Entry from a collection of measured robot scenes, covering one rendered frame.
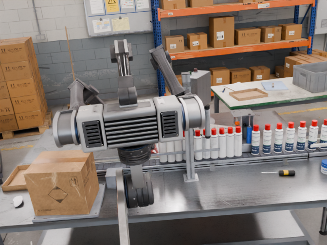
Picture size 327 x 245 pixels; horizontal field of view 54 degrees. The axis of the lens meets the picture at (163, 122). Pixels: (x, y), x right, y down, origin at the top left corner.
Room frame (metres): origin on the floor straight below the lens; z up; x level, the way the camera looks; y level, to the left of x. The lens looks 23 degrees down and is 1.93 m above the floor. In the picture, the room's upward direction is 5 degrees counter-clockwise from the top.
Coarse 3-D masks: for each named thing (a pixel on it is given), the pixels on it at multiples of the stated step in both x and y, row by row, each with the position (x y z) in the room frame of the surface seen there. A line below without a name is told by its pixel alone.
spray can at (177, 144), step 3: (174, 141) 1.83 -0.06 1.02; (177, 141) 1.82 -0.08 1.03; (180, 141) 1.82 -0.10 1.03; (174, 144) 1.84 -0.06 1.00; (177, 144) 1.82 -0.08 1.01; (180, 144) 1.82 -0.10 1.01; (174, 147) 1.84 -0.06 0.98; (177, 147) 1.82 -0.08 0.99; (180, 147) 1.82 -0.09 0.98; (177, 150) 1.82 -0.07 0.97; (180, 150) 1.82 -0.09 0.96; (177, 156) 1.82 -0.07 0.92; (180, 156) 1.82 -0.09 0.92; (177, 159) 1.82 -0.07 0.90; (180, 159) 1.82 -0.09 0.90
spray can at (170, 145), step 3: (171, 141) 1.82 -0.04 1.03; (168, 144) 1.82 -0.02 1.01; (171, 144) 1.82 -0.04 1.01; (168, 147) 1.82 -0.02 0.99; (171, 147) 1.82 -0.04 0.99; (168, 150) 1.82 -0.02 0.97; (171, 150) 1.82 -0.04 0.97; (174, 150) 1.84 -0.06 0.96; (168, 156) 1.82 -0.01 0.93; (171, 156) 1.82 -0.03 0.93; (174, 156) 1.83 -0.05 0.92; (168, 159) 1.82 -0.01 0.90; (171, 159) 1.82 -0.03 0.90; (174, 159) 1.83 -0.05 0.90; (171, 162) 1.82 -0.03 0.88
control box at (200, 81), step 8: (192, 72) 1.80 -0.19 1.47; (200, 72) 1.78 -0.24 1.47; (208, 72) 1.78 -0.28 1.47; (192, 80) 1.68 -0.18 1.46; (200, 80) 1.70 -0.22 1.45; (208, 80) 1.78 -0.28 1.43; (192, 88) 1.68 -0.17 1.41; (200, 88) 1.69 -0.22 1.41; (208, 88) 1.77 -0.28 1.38; (200, 96) 1.69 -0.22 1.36; (208, 96) 1.77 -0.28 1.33
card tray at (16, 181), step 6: (18, 168) 1.97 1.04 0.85; (24, 168) 1.97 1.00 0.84; (12, 174) 1.88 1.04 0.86; (18, 174) 1.91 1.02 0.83; (6, 180) 1.79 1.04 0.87; (12, 180) 1.84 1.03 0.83; (18, 180) 1.83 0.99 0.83; (24, 180) 1.82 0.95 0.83; (6, 186) 1.72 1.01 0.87; (12, 186) 1.72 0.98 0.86; (18, 186) 1.72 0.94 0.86; (24, 186) 1.72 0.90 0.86
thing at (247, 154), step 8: (248, 152) 1.87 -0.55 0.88; (272, 152) 1.84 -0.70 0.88; (296, 152) 1.82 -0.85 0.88; (304, 152) 1.81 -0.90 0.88; (152, 160) 1.87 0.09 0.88; (184, 160) 1.83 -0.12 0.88; (200, 160) 1.81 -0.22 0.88; (208, 160) 1.81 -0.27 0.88; (96, 168) 1.83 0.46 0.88; (104, 168) 1.82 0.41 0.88
